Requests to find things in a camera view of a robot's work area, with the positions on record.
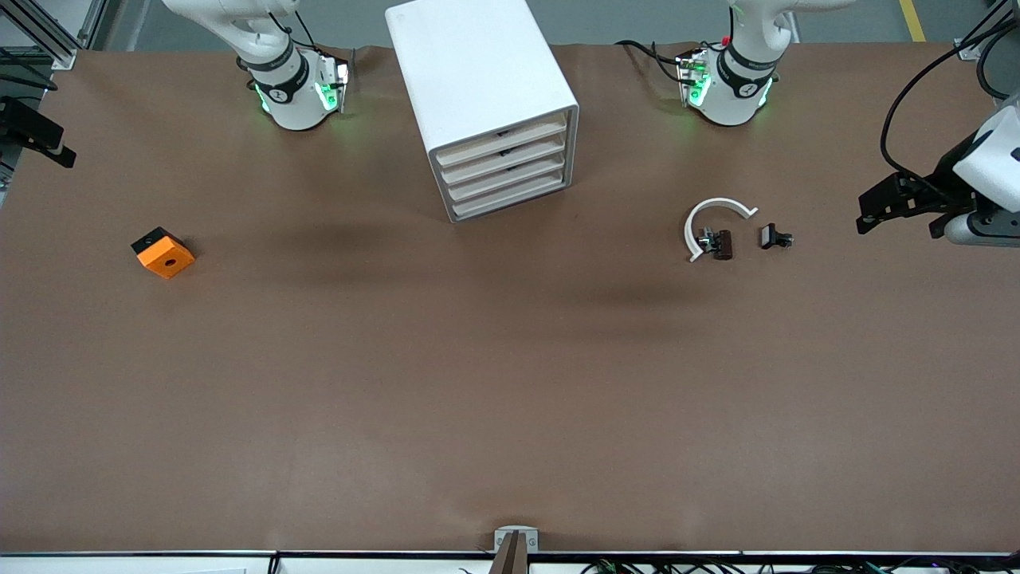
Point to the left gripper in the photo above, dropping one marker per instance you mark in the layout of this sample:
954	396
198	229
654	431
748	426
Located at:
947	171

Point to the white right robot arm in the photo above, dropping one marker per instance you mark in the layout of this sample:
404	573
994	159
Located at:
291	108

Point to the small black electrical component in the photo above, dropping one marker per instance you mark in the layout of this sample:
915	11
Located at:
770	236

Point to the orange box with hole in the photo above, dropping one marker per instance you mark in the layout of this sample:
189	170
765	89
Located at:
166	259

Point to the small brown electrical component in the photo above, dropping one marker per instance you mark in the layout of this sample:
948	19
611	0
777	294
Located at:
723	244

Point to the brown table mat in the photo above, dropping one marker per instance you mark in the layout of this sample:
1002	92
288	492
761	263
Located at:
510	399

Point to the aluminium frame profile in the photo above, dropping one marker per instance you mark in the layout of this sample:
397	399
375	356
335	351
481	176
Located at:
48	36
976	44

